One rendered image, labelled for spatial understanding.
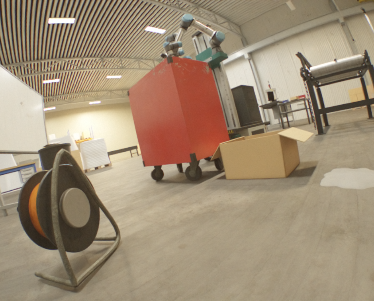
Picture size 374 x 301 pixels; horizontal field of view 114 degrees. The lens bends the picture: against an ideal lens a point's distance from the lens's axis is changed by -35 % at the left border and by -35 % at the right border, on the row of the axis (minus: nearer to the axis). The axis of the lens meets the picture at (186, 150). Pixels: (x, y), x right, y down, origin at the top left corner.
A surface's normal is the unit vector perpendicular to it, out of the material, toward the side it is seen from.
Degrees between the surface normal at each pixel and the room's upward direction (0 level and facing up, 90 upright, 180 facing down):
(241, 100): 90
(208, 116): 90
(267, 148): 90
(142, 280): 0
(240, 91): 90
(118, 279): 0
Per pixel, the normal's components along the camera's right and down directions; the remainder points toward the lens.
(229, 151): -0.73, 0.21
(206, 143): 0.65, -0.11
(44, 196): 0.96, -0.22
